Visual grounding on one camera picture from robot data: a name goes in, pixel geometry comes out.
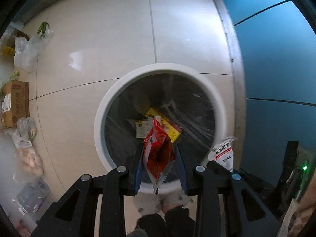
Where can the large clear water bottle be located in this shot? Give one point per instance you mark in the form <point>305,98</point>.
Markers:
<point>33,195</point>

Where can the bag of green vegetables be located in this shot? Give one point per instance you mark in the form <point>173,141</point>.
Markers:
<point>12,76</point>

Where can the white salt packet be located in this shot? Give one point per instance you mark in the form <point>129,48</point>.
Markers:
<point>223,153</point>

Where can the person's right leg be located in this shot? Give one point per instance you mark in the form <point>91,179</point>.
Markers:
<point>179,219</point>

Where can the grey fluffy slipper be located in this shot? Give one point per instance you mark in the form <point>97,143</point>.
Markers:
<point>148,202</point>
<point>177,197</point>

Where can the person's left leg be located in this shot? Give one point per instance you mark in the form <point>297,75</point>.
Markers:
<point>150,224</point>

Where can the red snack packet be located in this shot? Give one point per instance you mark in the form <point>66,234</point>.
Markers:
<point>160,155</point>

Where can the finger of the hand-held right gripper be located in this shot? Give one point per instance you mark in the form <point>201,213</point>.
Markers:
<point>256,181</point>

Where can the tan printed packet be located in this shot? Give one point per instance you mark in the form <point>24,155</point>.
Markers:
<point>143,129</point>

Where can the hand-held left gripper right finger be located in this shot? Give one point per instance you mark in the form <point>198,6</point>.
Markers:
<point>182,172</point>

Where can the white round trash bin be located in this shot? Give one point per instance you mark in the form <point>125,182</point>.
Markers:
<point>108,98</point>

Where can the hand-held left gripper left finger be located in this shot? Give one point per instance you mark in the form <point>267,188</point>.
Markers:
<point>138,175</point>

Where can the green vegetable piece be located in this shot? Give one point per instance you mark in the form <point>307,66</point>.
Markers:
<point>43,28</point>

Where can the clear plastic bin liner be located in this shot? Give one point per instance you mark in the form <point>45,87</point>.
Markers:
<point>197,118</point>

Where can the yellow snack packet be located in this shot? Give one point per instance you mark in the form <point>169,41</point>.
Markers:
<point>172,133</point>

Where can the person's leg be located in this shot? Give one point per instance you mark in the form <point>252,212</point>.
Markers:
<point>179,219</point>
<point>150,224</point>

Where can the bag of eggs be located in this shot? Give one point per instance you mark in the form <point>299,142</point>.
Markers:
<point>28,159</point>

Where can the brown cardboard box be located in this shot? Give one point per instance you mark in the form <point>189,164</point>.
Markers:
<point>16,103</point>

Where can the crumpled clear plastic bag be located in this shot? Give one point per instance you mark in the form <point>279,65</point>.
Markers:
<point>24,130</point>

